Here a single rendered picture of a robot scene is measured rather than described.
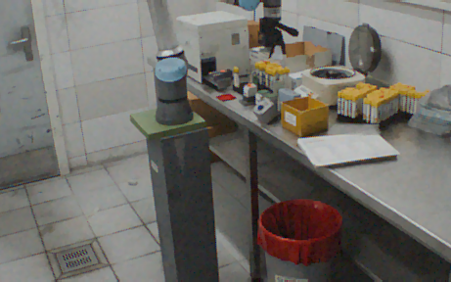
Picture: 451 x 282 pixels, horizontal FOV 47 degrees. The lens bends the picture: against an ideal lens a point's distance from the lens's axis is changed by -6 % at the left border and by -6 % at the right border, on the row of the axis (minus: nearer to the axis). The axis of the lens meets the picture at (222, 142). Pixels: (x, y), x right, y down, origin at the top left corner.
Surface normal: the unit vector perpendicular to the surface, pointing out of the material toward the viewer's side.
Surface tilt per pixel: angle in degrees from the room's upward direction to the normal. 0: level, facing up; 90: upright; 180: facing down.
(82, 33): 90
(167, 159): 90
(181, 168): 90
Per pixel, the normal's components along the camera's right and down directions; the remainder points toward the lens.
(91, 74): 0.44, 0.33
